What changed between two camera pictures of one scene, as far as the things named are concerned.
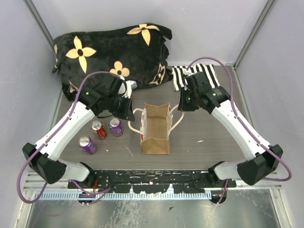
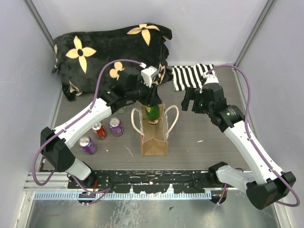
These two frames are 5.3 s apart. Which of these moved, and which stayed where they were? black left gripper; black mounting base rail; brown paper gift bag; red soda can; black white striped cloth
Moved: brown paper gift bag; black left gripper
Stayed: red soda can; black white striped cloth; black mounting base rail
